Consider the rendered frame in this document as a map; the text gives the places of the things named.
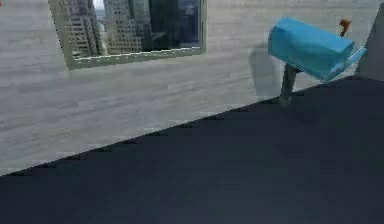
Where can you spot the grey framed window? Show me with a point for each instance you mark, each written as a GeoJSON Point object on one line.
{"type": "Point", "coordinates": [133, 30]}

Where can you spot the small orange brown object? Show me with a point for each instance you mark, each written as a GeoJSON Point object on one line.
{"type": "Point", "coordinates": [344, 26]}

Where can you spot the pale grey cabinet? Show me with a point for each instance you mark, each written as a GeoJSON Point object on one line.
{"type": "Point", "coordinates": [373, 50]}

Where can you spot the blue mailbox on grey post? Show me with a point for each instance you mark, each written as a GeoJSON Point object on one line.
{"type": "Point", "coordinates": [308, 48]}

